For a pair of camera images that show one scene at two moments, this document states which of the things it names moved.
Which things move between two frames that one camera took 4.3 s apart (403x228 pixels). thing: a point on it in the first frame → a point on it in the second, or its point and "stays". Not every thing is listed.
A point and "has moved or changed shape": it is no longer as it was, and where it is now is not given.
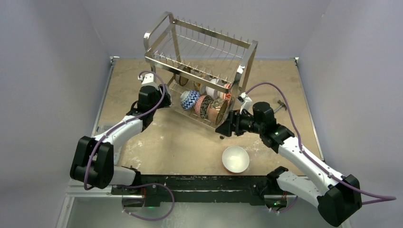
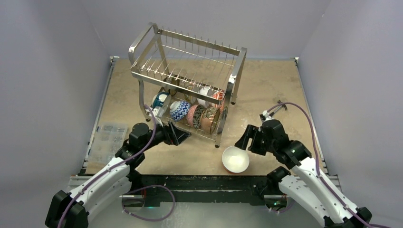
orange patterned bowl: [227, 96] → [218, 95]
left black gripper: [165, 101] → [171, 134]
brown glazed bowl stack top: [215, 115] has moved or changed shape
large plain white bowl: [235, 159] stays
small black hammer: [282, 104] stays
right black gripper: [235, 122] → [252, 141]
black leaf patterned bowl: [203, 106] → [194, 115]
